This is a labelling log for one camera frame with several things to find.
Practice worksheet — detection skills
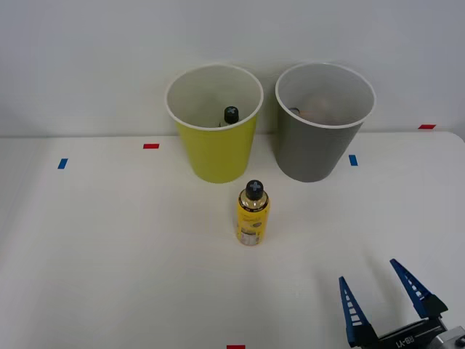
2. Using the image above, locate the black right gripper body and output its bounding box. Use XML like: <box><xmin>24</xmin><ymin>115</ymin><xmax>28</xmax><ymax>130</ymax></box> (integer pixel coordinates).
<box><xmin>352</xmin><ymin>315</ymin><xmax>448</xmax><ymax>349</ymax></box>

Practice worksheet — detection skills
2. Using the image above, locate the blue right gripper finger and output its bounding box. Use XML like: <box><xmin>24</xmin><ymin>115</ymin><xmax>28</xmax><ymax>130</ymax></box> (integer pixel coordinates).
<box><xmin>389</xmin><ymin>258</ymin><xmax>449</xmax><ymax>321</ymax></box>
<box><xmin>338</xmin><ymin>276</ymin><xmax>381</xmax><ymax>347</ymax></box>

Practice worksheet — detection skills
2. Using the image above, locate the yellow label bottle black cap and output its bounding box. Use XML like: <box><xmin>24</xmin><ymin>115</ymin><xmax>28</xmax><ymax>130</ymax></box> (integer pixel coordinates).
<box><xmin>236</xmin><ymin>179</ymin><xmax>271</xmax><ymax>246</ymax></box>

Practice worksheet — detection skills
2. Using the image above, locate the grey plastic bin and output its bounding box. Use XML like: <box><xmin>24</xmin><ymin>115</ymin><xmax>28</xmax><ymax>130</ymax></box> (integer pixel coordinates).
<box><xmin>274</xmin><ymin>62</ymin><xmax>377</xmax><ymax>183</ymax></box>

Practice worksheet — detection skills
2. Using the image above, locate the yellow-green plastic bin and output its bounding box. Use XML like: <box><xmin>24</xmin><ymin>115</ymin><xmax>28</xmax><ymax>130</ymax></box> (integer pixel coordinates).
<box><xmin>164</xmin><ymin>63</ymin><xmax>264</xmax><ymax>185</ymax></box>

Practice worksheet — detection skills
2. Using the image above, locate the green label bottle black cap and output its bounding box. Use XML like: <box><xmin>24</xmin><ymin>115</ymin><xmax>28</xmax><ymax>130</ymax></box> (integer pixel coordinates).
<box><xmin>217</xmin><ymin>105</ymin><xmax>241</xmax><ymax>129</ymax></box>

